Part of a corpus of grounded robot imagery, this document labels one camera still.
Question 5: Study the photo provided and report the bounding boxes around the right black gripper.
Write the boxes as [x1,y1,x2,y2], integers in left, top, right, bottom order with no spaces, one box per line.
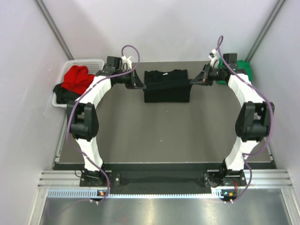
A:
[191,63,226,86]

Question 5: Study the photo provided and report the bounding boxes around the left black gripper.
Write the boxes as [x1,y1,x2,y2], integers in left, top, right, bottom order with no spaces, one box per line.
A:
[115,67,145,90]

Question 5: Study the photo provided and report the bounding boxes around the black t shirt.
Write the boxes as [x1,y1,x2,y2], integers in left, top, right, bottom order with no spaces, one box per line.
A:
[143,69,192,103]

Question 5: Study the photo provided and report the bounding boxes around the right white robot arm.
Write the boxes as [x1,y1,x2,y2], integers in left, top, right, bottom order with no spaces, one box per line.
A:
[190,50,275,188]

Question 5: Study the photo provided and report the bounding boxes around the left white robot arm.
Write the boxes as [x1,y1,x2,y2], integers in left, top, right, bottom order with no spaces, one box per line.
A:
[66,55,146,187]

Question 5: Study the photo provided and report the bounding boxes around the green folded t shirt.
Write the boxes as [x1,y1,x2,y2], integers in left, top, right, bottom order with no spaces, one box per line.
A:
[217,58,253,84]

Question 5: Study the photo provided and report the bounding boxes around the white plastic laundry basket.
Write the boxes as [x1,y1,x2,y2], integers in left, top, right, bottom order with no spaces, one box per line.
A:
[52,59,105,108]

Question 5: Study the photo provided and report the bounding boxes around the red t shirt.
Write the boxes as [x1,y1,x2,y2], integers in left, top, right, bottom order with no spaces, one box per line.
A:
[61,65,95,95]

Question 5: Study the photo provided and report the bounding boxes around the black garment in basket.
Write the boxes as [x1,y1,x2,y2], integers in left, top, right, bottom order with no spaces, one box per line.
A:
[53,84,80,104]

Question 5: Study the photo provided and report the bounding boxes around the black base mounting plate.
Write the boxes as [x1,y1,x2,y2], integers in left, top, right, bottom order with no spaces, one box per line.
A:
[79,170,247,188]

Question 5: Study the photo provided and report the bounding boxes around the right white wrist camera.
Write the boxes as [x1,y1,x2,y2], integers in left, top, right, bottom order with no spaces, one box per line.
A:
[209,49,220,68]

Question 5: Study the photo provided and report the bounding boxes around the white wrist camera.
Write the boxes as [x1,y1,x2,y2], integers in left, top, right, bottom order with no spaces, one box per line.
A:
[121,55,132,72]
[209,49,220,68]

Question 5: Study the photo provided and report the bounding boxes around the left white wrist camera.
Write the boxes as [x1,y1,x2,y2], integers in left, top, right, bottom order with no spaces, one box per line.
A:
[121,55,132,72]

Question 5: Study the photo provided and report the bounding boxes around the aluminium frame rail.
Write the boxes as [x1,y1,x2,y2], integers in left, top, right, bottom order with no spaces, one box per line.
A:
[38,169,292,188]

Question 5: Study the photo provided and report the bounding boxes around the grey slotted cable duct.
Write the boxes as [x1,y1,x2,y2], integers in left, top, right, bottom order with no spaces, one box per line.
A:
[47,188,237,199]

